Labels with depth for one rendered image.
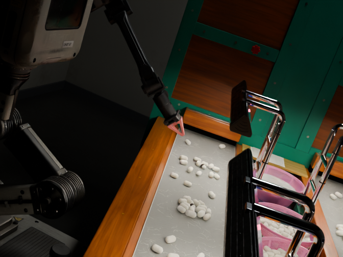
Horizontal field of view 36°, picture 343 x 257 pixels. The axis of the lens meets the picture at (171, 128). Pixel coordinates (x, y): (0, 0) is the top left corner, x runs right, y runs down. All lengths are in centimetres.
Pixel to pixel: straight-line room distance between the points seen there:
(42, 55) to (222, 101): 128
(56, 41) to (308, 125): 148
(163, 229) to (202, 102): 108
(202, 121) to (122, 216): 107
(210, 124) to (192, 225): 91
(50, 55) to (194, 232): 72
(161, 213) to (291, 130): 110
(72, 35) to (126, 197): 55
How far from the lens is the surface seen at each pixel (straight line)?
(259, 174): 216
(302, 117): 270
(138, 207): 175
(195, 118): 262
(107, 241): 152
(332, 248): 204
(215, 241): 177
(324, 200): 252
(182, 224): 179
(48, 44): 159
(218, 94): 266
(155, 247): 159
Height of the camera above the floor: 156
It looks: 18 degrees down
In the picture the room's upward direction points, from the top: 19 degrees clockwise
